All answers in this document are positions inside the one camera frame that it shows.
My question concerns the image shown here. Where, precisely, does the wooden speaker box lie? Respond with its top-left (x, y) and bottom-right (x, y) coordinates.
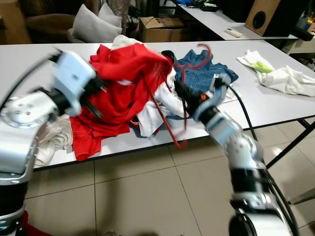
top-left (245, 0), bottom-right (297, 38)

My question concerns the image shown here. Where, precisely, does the black table leg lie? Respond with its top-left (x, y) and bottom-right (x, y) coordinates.
top-left (266, 118), bottom-right (315, 170)

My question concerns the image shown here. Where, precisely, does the brown armchair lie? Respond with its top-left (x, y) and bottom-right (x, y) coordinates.
top-left (24, 0), bottom-right (99, 42)

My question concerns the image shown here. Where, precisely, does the white garment with green print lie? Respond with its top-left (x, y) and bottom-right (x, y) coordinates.
top-left (237, 50), bottom-right (315, 97)

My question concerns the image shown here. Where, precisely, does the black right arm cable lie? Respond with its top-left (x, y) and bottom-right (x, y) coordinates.
top-left (227, 85), bottom-right (298, 236)

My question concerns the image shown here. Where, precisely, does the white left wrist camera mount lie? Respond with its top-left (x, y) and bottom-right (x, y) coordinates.
top-left (53, 50), bottom-right (97, 117)

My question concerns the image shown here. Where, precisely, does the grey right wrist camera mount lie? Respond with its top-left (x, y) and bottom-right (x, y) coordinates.
top-left (193, 73), bottom-right (232, 122)

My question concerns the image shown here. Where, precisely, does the red shirt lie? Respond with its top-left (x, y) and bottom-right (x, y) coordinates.
top-left (70, 43), bottom-right (174, 162)

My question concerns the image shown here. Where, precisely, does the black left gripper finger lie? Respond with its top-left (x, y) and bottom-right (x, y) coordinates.
top-left (80, 96), bottom-right (105, 120)

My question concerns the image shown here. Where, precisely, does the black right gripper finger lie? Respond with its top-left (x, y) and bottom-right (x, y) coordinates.
top-left (173, 80), bottom-right (193, 96)
top-left (178, 91), bottom-right (197, 110)

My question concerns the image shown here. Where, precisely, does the white long side table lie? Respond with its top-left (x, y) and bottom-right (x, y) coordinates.
top-left (178, 4), bottom-right (302, 41)

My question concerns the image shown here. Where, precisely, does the blue denim garment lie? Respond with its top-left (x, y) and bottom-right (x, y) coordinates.
top-left (161, 49), bottom-right (240, 96)

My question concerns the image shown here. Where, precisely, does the white remote control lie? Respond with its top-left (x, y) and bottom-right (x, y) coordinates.
top-left (224, 28), bottom-right (244, 38)

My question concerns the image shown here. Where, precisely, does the brown cardboard box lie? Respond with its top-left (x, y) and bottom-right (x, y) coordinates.
top-left (139, 16), bottom-right (186, 43)

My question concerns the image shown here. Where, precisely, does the red plastic clothes hanger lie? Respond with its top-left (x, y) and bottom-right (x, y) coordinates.
top-left (142, 43), bottom-right (213, 150)

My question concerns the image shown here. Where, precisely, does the grey cushion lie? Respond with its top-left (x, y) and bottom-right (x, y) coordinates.
top-left (97, 2), bottom-right (124, 28)
top-left (69, 4), bottom-right (123, 44)

